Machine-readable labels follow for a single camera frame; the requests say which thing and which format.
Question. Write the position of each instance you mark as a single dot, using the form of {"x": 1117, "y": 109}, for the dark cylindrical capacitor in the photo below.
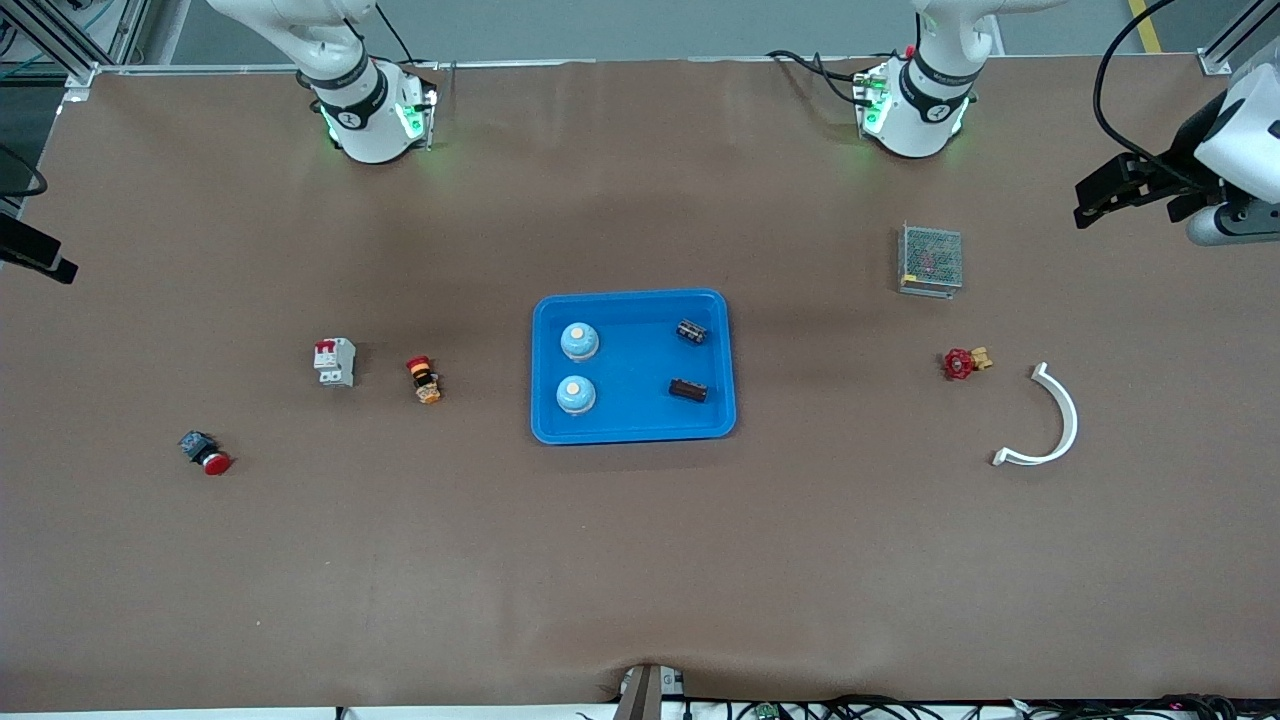
{"x": 688, "y": 390}
{"x": 691, "y": 331}

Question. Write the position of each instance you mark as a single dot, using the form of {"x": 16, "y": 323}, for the blue service bell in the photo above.
{"x": 575, "y": 394}
{"x": 579, "y": 341}

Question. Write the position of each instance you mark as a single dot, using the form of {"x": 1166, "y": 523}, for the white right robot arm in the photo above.
{"x": 360, "y": 110}

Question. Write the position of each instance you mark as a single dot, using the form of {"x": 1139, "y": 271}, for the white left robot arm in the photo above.
{"x": 925, "y": 110}

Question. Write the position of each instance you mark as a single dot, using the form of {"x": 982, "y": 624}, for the metal mesh power supply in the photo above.
{"x": 930, "y": 260}

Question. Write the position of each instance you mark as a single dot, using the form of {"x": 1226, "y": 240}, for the brass valve red handwheel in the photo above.
{"x": 960, "y": 363}

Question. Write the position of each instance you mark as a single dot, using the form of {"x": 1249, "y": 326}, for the white curved plastic clamp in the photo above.
{"x": 1068, "y": 420}

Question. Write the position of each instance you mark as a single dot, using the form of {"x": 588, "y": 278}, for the red mushroom push button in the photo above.
{"x": 205, "y": 452}

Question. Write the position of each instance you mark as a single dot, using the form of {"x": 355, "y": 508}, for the blue plastic tray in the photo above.
{"x": 630, "y": 370}

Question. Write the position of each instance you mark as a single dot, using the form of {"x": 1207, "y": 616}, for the aluminium frame profile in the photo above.
{"x": 50, "y": 35}
{"x": 1228, "y": 48}

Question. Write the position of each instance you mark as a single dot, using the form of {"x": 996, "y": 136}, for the white circuit breaker red switch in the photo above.
{"x": 335, "y": 362}

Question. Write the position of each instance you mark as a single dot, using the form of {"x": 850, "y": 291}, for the orange emergency stop switch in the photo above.
{"x": 424, "y": 380}

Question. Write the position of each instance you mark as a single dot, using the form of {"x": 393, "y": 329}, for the camera stand post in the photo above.
{"x": 645, "y": 695}

